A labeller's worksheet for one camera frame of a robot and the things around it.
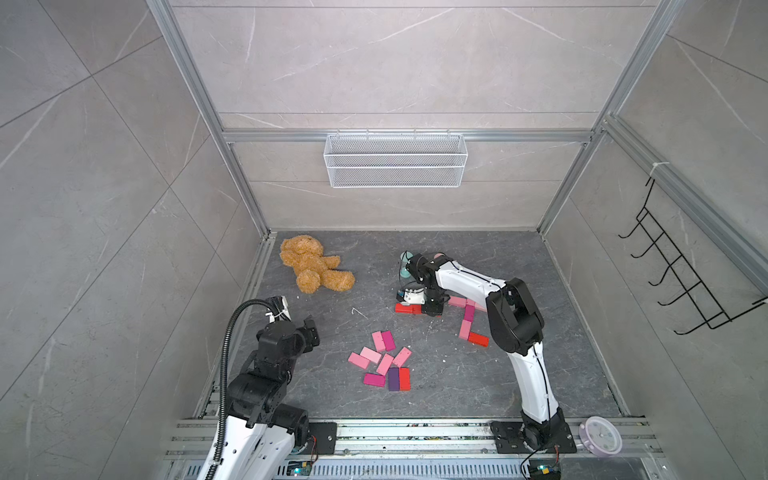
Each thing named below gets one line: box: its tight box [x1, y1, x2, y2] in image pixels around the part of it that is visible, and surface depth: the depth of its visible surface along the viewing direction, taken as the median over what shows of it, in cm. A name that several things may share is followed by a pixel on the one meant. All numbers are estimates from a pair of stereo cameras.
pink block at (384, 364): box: [377, 353, 395, 377], surface depth 87 cm
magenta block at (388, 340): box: [381, 330, 397, 352], surface depth 92 cm
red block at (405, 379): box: [400, 367, 411, 391], surface depth 85 cm
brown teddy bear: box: [279, 235, 355, 294], surface depth 100 cm
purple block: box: [388, 367, 400, 391], surface depth 84 cm
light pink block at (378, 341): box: [372, 331, 386, 352], surface depth 92 cm
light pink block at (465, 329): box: [459, 319, 471, 340], surface depth 93 cm
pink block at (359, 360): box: [348, 352, 370, 370], surface depth 88 cm
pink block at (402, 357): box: [392, 346, 412, 368], surface depth 88 cm
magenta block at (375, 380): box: [363, 373, 387, 388], surface depth 84 cm
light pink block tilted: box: [360, 346, 382, 364], surface depth 88 cm
